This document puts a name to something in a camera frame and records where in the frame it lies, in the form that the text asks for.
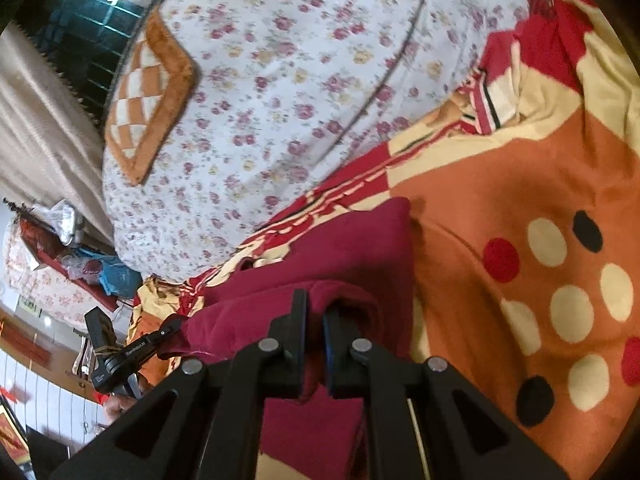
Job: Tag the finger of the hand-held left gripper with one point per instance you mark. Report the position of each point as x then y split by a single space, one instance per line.
167 332

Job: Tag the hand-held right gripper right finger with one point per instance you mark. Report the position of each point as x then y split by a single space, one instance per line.
331 332

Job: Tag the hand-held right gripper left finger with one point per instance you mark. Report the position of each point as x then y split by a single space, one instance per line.
300 320

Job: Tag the maroon fleece garment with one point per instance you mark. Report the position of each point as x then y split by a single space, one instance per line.
360 250

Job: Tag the person's left hand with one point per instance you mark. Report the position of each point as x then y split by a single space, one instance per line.
119 406

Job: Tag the dark red cloth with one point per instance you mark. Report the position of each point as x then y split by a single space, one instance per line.
85 287

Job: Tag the blue plastic bag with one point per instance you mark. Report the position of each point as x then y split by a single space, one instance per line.
117 277

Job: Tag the floral bed sheet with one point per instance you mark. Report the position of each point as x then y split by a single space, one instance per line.
45 285

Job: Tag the silver plastic bag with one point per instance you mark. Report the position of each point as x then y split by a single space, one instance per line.
67 225

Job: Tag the beige curtain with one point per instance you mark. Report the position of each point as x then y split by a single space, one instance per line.
40 135

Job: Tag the red orange cream printed blanket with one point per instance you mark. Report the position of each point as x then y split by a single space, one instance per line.
500 175

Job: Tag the orange checkered cushion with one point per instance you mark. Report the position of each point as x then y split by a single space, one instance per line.
150 85

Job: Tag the floral white quilt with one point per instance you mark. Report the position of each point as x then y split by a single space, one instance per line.
300 60

